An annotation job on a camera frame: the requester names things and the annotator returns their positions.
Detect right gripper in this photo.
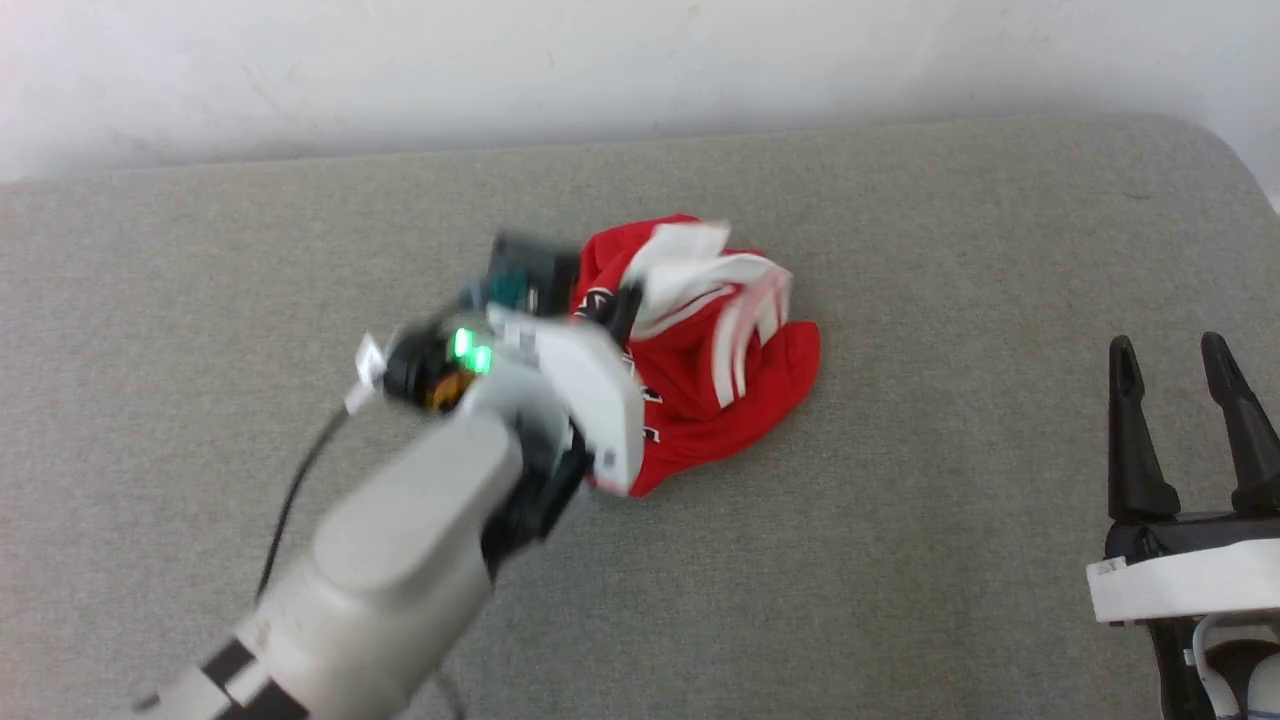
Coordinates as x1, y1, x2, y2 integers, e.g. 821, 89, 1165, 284
1087, 332, 1280, 627

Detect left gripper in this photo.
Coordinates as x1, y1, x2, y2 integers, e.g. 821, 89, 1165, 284
385, 284, 646, 498

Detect red and white garment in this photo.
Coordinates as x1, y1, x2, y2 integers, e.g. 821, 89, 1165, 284
572, 213, 823, 498

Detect grey fabric sofa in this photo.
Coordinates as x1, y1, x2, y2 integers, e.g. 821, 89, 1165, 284
0, 112, 1280, 720

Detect white cable label tag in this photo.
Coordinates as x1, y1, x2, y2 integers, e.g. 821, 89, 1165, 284
344, 334, 388, 414

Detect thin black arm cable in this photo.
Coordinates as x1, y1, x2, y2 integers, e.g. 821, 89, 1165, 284
255, 405, 351, 601

